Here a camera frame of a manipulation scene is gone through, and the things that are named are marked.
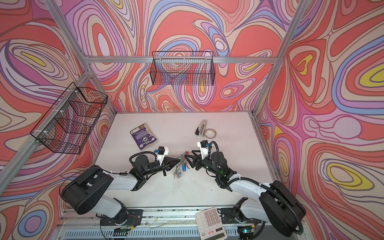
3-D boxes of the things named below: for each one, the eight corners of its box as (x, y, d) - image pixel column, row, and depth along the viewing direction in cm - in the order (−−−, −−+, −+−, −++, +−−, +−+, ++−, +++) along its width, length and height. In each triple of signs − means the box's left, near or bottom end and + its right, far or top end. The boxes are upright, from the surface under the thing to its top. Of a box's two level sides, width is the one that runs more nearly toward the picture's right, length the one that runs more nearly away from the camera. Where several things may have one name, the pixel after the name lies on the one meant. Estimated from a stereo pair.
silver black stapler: (195, 134, 108) (195, 132, 106) (200, 120, 117) (200, 118, 115) (203, 136, 106) (203, 134, 105) (208, 121, 116) (208, 119, 114)
